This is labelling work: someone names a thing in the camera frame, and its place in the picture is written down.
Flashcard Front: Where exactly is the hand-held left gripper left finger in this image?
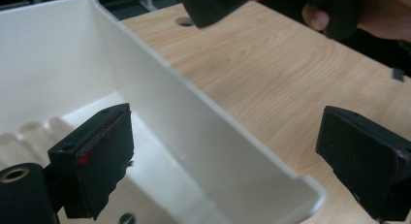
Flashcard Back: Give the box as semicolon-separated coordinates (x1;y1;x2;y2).
47;102;135;221

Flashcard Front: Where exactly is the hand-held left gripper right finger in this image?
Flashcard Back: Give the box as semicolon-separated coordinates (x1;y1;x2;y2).
315;105;411;222

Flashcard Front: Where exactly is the white plastic bin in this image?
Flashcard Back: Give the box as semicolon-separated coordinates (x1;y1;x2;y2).
0;0;328;224

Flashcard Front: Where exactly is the white stand leg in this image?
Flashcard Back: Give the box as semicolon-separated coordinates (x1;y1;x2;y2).
139;0;159;13

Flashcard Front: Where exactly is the small dark tab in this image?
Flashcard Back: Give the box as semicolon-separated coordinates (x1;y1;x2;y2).
392;67;406;83

